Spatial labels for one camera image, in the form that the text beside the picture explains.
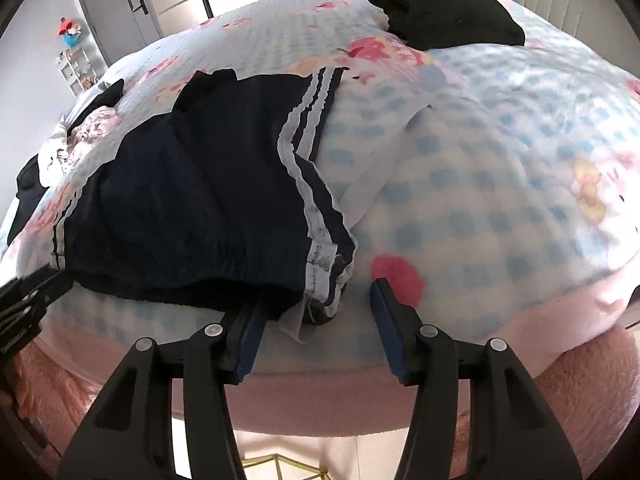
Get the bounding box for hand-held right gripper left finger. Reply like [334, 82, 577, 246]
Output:
[55, 301, 268, 480]

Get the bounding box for grey door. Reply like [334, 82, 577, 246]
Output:
[74, 0, 164, 67]

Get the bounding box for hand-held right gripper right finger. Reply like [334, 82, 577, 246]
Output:
[369, 278, 584, 480]

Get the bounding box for white shelf unit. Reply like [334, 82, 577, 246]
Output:
[55, 45, 109, 99]

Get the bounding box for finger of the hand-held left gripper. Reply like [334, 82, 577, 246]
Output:
[0, 266, 76, 312]
[0, 301, 52, 349]

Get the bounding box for gold wire rack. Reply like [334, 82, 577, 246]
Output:
[242, 452, 332, 480]

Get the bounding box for white garment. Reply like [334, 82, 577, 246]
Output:
[37, 139, 72, 187]

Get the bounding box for red and blue toy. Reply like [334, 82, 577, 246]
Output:
[56, 17, 86, 49]

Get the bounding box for dark cloth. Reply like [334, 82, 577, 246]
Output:
[7, 155, 52, 244]

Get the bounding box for pink fuzzy bedding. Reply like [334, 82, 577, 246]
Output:
[0, 270, 640, 480]

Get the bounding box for black folded garment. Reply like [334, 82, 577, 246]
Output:
[366, 0, 526, 52]

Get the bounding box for black crumpled garment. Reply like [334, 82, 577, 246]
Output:
[66, 78, 126, 126]

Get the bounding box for navy shorts with white stripes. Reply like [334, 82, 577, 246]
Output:
[50, 66, 359, 344]

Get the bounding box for blue checkered printed blanket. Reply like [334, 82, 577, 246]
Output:
[0, 0, 640, 377]

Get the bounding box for pink printed garment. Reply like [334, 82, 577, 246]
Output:
[65, 105, 124, 162]

